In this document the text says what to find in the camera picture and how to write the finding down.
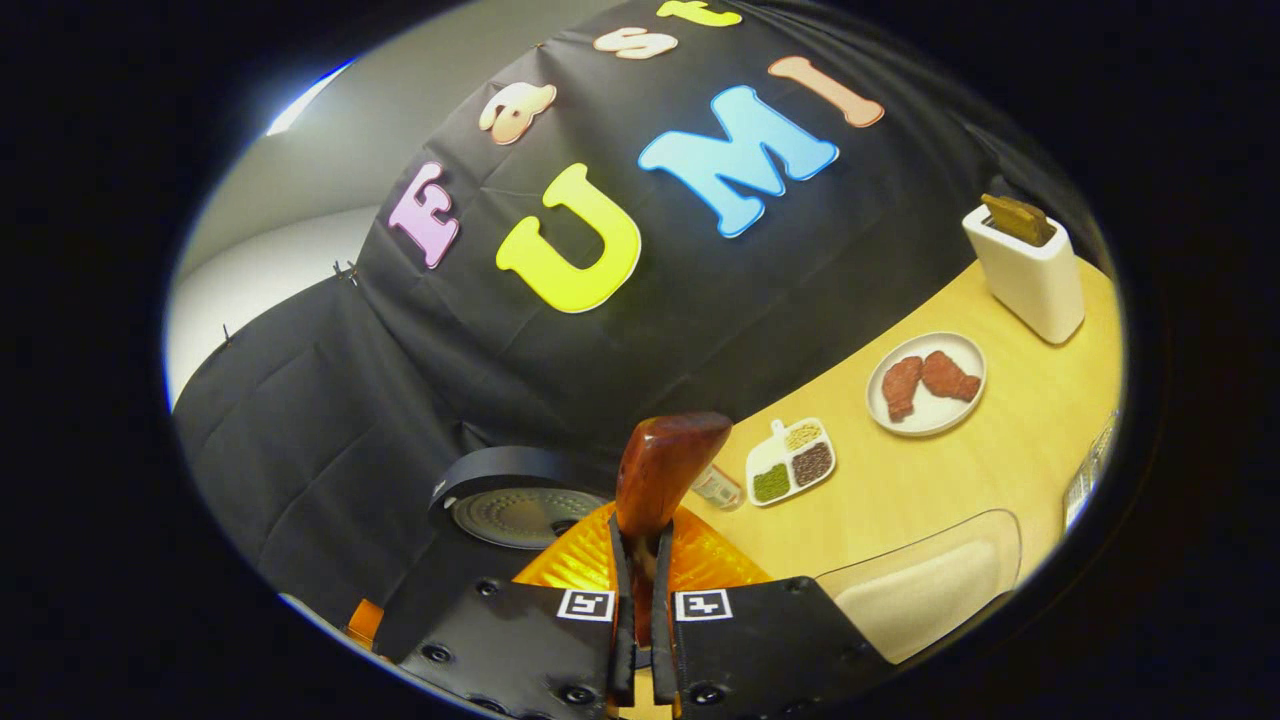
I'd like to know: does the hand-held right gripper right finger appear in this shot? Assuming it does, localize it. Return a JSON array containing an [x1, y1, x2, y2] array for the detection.
[[652, 503, 896, 720]]

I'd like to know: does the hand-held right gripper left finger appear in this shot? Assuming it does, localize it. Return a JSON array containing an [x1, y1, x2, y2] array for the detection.
[[395, 500, 641, 720]]

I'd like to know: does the dark grey rice cooker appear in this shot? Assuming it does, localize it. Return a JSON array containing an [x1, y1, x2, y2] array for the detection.
[[428, 445, 616, 553]]

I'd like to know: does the brown wooden spoon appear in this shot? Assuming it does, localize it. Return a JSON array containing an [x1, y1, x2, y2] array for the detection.
[[612, 411, 734, 646]]

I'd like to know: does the small clear glass bottle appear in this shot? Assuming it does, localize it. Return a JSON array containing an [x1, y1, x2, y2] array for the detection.
[[690, 462, 744, 512]]

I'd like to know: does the divided white bean dish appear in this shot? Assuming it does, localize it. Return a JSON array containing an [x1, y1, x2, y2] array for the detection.
[[745, 417, 837, 508]]

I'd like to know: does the clear plastic tray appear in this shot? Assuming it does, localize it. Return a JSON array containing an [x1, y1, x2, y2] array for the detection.
[[815, 508, 1023, 666]]

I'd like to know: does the round white plate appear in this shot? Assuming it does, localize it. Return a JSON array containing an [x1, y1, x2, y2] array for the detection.
[[866, 332, 988, 438]]

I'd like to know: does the reddish brown meat piece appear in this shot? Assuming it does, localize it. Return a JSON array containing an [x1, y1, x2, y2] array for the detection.
[[881, 356, 925, 423], [920, 350, 983, 403]]

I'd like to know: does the black backdrop cloth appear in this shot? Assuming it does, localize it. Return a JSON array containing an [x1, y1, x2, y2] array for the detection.
[[172, 0, 1111, 626]]

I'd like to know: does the white toaster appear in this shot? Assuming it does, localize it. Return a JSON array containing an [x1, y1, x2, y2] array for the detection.
[[962, 203, 1086, 346]]

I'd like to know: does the brown toast slice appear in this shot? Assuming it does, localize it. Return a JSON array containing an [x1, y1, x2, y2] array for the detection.
[[980, 193, 1057, 248]]

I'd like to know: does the large ceiling light panel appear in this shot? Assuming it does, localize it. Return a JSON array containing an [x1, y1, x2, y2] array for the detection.
[[265, 58, 356, 137]]

